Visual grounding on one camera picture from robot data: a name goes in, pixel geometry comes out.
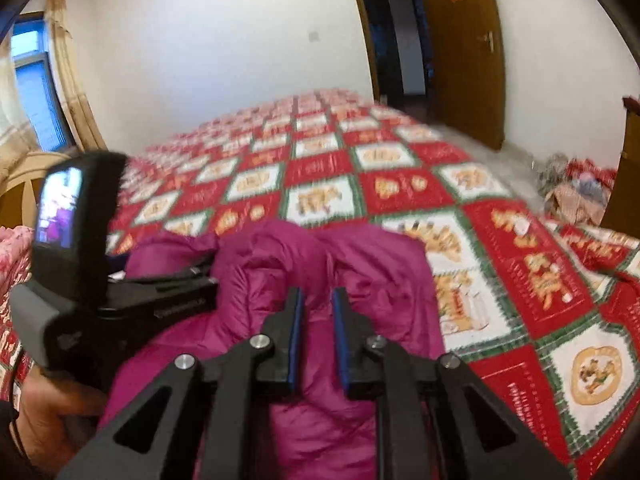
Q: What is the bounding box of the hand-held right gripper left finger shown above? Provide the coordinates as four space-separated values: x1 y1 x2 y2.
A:
57 287 306 480

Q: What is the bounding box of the wooden door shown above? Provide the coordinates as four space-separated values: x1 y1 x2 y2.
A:
415 0 508 151

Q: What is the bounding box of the red checkered printed blanket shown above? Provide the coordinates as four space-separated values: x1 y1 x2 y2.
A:
0 89 640 480

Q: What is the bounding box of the pile of clothes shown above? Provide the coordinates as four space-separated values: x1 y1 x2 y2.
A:
537 152 618 226

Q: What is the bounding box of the wooden cabinet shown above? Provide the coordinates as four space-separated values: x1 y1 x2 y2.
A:
600 95 640 241

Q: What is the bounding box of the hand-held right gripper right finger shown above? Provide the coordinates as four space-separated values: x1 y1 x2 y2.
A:
332 287 571 480

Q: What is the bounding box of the window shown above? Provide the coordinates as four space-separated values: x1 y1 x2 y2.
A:
10 15 66 153

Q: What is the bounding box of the person's left hand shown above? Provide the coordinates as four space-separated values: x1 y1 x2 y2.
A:
22 366 108 468

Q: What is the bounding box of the beige curtain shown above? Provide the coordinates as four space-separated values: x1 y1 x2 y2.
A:
42 0 108 153

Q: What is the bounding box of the magenta down jacket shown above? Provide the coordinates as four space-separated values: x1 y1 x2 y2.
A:
97 219 448 480

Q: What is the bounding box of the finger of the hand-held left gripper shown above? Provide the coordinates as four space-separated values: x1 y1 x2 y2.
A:
125 253 217 287

